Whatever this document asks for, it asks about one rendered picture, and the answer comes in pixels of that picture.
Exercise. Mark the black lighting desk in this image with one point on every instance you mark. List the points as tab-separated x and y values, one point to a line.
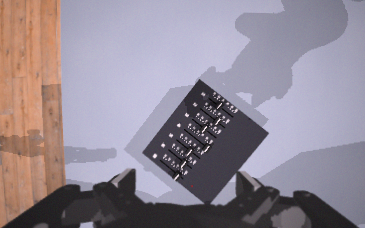
186	134

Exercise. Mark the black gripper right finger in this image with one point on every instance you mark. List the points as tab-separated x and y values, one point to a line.
265	207

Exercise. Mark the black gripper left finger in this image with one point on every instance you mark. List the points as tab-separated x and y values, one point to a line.
83	206

